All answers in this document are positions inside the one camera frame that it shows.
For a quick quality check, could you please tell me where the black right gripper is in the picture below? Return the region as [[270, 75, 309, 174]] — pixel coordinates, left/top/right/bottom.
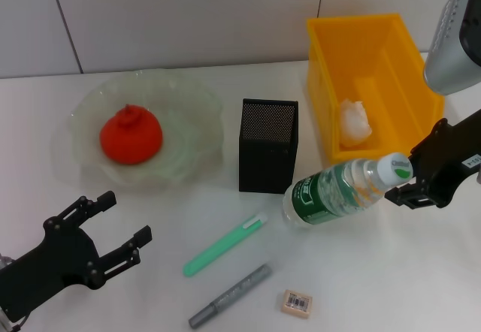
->
[[383, 108, 481, 211]]

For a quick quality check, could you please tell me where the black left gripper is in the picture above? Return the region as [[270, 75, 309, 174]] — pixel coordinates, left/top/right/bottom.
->
[[0, 191, 153, 321]]

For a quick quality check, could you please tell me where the white paper ball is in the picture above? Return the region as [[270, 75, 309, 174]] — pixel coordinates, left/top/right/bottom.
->
[[339, 98, 374, 147]]

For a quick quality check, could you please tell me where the orange fruit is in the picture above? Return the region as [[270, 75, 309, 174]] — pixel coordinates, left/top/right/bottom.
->
[[99, 104, 165, 166]]

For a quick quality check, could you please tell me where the clear green-label water bottle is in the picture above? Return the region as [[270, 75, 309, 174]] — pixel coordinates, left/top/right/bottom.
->
[[281, 151, 414, 232]]

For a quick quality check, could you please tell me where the pale green glass fruit plate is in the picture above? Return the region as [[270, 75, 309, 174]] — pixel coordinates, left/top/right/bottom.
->
[[69, 69, 225, 194]]

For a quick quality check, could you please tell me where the mint green pen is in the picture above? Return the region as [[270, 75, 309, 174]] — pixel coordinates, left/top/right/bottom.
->
[[181, 212, 270, 279]]

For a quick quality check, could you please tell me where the silver grey marker pen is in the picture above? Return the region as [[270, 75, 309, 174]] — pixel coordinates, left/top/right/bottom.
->
[[187, 264, 274, 329]]

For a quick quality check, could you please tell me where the black mesh pen holder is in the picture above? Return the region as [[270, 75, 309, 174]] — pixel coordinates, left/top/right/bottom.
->
[[238, 98, 301, 195]]

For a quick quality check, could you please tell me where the beige eraser with barcode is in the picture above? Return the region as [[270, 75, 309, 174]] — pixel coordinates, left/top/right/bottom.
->
[[280, 289, 313, 320]]

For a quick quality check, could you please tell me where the yellow plastic bin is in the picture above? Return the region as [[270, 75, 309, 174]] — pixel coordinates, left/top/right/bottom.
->
[[304, 12, 446, 162]]

